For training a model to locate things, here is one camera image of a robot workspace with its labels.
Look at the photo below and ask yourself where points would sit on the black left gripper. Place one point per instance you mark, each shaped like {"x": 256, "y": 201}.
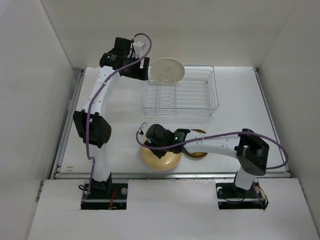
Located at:
{"x": 139, "y": 73}

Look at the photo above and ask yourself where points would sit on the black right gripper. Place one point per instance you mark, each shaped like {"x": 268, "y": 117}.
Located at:
{"x": 159, "y": 153}

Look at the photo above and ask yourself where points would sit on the yellow plate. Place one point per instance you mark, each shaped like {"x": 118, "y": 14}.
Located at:
{"x": 166, "y": 163}

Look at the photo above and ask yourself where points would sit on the cream white plate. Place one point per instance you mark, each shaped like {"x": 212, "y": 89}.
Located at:
{"x": 167, "y": 71}

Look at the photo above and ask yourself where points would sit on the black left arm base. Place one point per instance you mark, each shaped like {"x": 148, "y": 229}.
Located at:
{"x": 100, "y": 200}

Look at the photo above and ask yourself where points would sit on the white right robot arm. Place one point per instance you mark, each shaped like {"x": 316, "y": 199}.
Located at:
{"x": 250, "y": 150}

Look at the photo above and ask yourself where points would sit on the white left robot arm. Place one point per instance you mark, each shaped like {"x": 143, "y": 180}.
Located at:
{"x": 125, "y": 59}

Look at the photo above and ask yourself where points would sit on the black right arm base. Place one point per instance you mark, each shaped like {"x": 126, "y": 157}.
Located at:
{"x": 230, "y": 197}

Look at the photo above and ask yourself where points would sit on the white foam front board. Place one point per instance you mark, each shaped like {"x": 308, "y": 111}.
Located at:
{"x": 173, "y": 210}

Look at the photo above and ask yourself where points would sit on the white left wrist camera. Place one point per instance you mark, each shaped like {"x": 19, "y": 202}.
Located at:
{"x": 137, "y": 49}

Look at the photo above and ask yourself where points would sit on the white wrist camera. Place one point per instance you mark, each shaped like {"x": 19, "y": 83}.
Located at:
{"x": 143, "y": 128}
{"x": 137, "y": 49}

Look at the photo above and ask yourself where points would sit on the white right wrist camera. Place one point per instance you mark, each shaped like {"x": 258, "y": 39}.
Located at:
{"x": 143, "y": 128}

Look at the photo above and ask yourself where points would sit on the white wire dish rack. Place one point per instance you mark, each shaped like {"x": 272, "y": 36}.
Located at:
{"x": 192, "y": 99}

